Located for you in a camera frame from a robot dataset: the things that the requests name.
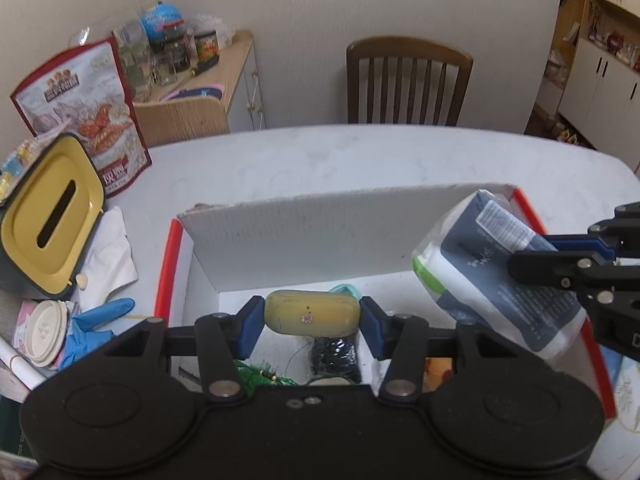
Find black beads plastic bag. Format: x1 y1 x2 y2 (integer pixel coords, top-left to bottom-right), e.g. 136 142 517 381
310 334 362 384

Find red white cardboard box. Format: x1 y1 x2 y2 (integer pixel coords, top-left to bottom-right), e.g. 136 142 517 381
154 183 616 417

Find white blue tissue pack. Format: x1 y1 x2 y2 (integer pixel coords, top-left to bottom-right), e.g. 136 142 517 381
412 190 586 362

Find brown wooden chair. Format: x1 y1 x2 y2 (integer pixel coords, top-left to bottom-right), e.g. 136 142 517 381
346 36 474 127

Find white sideboard cabinet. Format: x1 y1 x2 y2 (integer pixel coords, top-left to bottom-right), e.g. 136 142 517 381
142 29 267 133

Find wicker chair back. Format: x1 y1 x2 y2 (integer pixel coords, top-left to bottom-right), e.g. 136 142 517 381
134 96 230 148

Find white tall storage cabinet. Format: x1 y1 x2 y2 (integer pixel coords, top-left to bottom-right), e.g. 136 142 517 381
559 0 639 172

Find white paper cup lid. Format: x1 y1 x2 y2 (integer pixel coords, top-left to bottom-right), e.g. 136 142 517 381
24 300 68 367

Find red white snack bag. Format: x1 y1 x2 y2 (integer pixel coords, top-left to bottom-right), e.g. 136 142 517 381
11 38 152 197

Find blue globe toy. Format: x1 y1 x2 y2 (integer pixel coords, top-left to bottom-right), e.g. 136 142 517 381
140 1 182 42

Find white orange mask toy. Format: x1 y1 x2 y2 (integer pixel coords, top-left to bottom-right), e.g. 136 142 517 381
234 360 297 389

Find yellow lid tissue box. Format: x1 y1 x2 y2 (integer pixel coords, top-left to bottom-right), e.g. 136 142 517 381
1 133 105 300

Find teal egg-shaped gadget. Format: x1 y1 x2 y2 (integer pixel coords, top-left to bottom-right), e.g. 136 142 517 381
329 284 361 300

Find white crumpled tissue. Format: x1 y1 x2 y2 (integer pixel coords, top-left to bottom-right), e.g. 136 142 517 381
75 207 139 312

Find blue rubber glove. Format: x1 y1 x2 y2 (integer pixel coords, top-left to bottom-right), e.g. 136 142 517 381
58 298 136 370

